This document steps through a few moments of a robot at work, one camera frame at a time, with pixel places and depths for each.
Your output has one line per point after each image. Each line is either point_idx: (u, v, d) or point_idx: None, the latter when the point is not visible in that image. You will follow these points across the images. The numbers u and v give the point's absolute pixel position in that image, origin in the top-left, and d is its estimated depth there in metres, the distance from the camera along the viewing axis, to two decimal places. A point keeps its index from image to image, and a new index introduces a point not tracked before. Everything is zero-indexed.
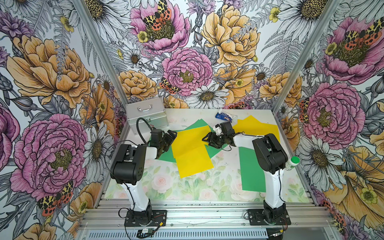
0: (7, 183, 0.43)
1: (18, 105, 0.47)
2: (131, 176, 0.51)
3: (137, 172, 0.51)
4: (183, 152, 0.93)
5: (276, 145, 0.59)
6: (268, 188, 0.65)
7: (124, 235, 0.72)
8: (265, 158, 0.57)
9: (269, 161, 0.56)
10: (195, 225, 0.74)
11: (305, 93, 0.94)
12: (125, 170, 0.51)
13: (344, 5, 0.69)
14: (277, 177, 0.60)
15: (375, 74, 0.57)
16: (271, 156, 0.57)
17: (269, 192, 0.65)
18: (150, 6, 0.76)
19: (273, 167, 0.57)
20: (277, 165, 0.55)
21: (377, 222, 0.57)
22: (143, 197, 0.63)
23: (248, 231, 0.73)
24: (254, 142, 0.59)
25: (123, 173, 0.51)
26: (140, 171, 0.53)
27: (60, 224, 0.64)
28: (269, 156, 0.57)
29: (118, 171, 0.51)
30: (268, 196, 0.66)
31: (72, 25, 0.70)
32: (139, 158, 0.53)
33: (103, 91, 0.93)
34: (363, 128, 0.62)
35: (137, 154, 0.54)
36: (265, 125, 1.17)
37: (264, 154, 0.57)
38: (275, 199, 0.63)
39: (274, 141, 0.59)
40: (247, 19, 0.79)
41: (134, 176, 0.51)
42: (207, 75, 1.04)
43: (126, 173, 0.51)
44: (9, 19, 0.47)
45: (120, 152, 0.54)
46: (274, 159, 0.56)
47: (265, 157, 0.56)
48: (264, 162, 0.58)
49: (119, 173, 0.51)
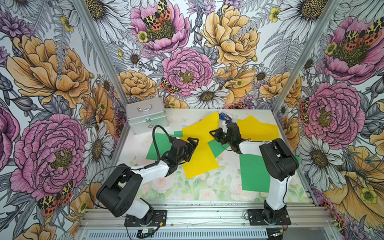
0: (7, 183, 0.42)
1: (18, 105, 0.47)
2: (112, 209, 0.43)
3: (119, 207, 0.43)
4: None
5: (285, 151, 0.55)
6: (271, 191, 0.64)
7: (125, 235, 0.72)
8: (274, 165, 0.53)
9: (279, 168, 0.52)
10: (195, 225, 0.74)
11: (306, 93, 0.93)
12: (109, 201, 0.44)
13: (344, 5, 0.69)
14: (284, 183, 0.57)
15: (375, 74, 0.57)
16: (281, 162, 0.53)
17: (272, 195, 0.63)
18: (150, 6, 0.76)
19: (284, 173, 0.53)
20: (288, 171, 0.53)
21: (377, 222, 0.57)
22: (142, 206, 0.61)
23: (248, 231, 0.73)
24: (262, 147, 0.56)
25: (106, 203, 0.44)
26: (124, 206, 0.45)
27: (60, 224, 0.64)
28: (278, 163, 0.53)
29: (103, 197, 0.45)
30: (270, 197, 0.65)
31: (72, 25, 0.70)
32: (125, 193, 0.44)
33: (103, 91, 0.93)
34: (363, 128, 0.62)
35: (126, 187, 0.45)
36: (265, 125, 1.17)
37: (273, 160, 0.53)
38: (278, 202, 0.62)
39: (282, 146, 0.56)
40: (247, 19, 0.79)
41: (115, 210, 0.43)
42: (207, 75, 1.04)
43: (109, 203, 0.44)
44: (9, 19, 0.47)
45: (114, 175, 0.47)
46: (285, 165, 0.53)
47: (274, 163, 0.53)
48: (273, 169, 0.54)
49: (103, 199, 0.45)
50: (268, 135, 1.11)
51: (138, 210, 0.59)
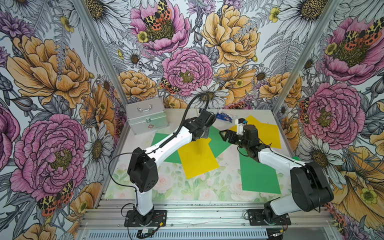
0: (7, 183, 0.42)
1: (18, 105, 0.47)
2: (140, 186, 0.49)
3: (146, 185, 0.48)
4: (187, 154, 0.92)
5: (321, 180, 0.46)
6: (281, 198, 0.59)
7: (125, 235, 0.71)
8: (306, 197, 0.44)
9: (311, 200, 0.44)
10: (195, 225, 0.74)
11: (305, 93, 0.94)
12: (137, 179, 0.50)
13: (344, 5, 0.69)
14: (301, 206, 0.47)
15: (375, 74, 0.57)
16: (314, 194, 0.44)
17: (280, 202, 0.61)
18: (150, 6, 0.76)
19: (314, 206, 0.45)
20: (320, 204, 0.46)
21: (377, 222, 0.57)
22: (147, 203, 0.62)
23: (248, 231, 0.73)
24: (294, 174, 0.46)
25: (135, 178, 0.50)
26: (151, 183, 0.50)
27: (60, 224, 0.64)
28: (311, 195, 0.44)
29: (132, 175, 0.51)
30: (276, 201, 0.63)
31: (72, 25, 0.70)
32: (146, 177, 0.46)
33: (103, 91, 0.93)
34: (363, 128, 0.62)
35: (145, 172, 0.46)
36: (265, 125, 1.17)
37: (306, 192, 0.44)
38: (282, 209, 0.61)
39: (318, 173, 0.46)
40: (248, 19, 0.79)
41: (142, 187, 0.48)
42: (207, 75, 1.04)
43: (138, 181, 0.50)
44: (9, 19, 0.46)
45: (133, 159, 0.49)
46: (318, 197, 0.44)
47: (306, 195, 0.44)
48: (302, 199, 0.46)
49: (131, 176, 0.51)
50: (268, 136, 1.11)
51: (145, 204, 0.61)
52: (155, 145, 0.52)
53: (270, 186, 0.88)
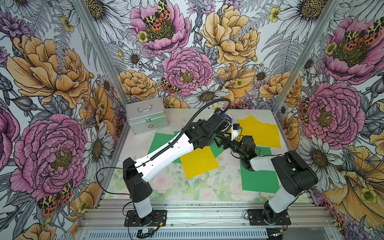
0: (7, 183, 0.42)
1: (18, 104, 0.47)
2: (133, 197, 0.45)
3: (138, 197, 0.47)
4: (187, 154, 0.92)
5: (301, 164, 0.51)
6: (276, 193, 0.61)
7: (126, 235, 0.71)
8: (290, 179, 0.48)
9: (296, 181, 0.47)
10: (195, 224, 0.74)
11: (306, 93, 0.93)
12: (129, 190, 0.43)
13: (344, 5, 0.69)
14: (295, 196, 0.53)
15: (375, 74, 0.57)
16: (297, 176, 0.48)
17: (276, 197, 0.62)
18: (150, 6, 0.76)
19: (301, 188, 0.47)
20: (306, 187, 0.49)
21: (377, 222, 0.57)
22: (145, 207, 0.61)
23: (248, 231, 0.73)
24: (275, 161, 0.52)
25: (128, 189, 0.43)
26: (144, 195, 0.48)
27: (60, 224, 0.64)
28: (295, 177, 0.48)
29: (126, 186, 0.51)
30: (273, 200, 0.64)
31: (72, 25, 0.70)
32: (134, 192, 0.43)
33: (103, 91, 0.93)
34: (363, 128, 0.62)
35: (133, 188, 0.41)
36: (265, 125, 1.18)
37: (288, 174, 0.49)
38: (281, 207, 0.61)
39: (297, 159, 0.52)
40: (247, 19, 0.79)
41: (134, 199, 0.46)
42: (207, 75, 1.04)
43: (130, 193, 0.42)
44: (9, 19, 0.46)
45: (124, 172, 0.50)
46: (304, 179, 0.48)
47: (289, 177, 0.48)
48: (289, 184, 0.49)
49: None
50: (268, 136, 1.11)
51: (143, 208, 0.60)
52: (147, 157, 0.46)
53: (271, 186, 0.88)
